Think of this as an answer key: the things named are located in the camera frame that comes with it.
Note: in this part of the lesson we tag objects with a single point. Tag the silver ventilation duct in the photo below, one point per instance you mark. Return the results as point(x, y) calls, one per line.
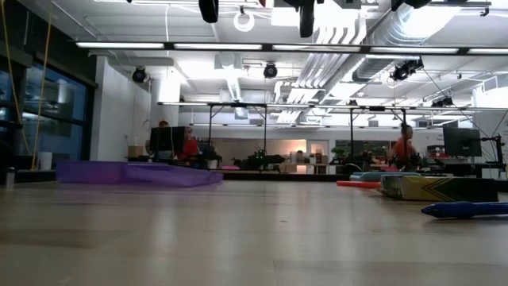
point(397, 35)

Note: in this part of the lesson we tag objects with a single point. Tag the background potted plant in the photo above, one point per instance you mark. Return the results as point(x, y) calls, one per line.
point(210, 154)

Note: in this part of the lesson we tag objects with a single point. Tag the cardboard box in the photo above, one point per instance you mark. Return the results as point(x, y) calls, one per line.
point(135, 151)

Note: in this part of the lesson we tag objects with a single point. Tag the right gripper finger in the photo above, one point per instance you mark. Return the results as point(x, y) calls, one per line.
point(306, 20)

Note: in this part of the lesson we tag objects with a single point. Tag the background robot station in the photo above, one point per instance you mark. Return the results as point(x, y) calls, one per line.
point(260, 159)

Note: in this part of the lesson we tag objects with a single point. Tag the black computer monitor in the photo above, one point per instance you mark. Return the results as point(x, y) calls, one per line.
point(462, 142)
point(166, 139)

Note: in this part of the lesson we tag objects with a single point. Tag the yellow green crayon box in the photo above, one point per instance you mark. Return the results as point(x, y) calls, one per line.
point(436, 188)

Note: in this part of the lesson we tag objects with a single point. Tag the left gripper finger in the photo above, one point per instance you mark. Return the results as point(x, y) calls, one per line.
point(208, 10)

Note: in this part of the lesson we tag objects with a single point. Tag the white cylindrical bin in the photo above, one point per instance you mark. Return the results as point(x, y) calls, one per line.
point(44, 161)

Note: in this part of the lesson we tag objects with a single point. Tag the person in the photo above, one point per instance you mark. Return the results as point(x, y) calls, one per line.
point(163, 123)
point(189, 148)
point(402, 149)

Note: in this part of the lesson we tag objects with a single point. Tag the pink marker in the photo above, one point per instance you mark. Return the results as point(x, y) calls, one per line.
point(357, 184)

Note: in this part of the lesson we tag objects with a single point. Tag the black aluminium table frame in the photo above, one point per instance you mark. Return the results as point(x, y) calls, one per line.
point(278, 176)

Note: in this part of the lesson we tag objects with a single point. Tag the black ceiling camera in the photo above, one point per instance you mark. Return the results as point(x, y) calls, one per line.
point(270, 70)
point(402, 70)
point(139, 74)

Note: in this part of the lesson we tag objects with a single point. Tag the blue pen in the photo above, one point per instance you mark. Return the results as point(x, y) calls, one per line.
point(464, 209)

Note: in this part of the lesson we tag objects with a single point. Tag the overhead light bar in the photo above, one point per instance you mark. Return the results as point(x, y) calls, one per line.
point(218, 46)

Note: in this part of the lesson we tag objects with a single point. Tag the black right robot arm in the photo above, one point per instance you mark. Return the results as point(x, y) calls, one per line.
point(410, 3)

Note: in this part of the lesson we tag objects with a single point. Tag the purple plastic pencil case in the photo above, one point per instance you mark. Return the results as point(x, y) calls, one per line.
point(139, 172)

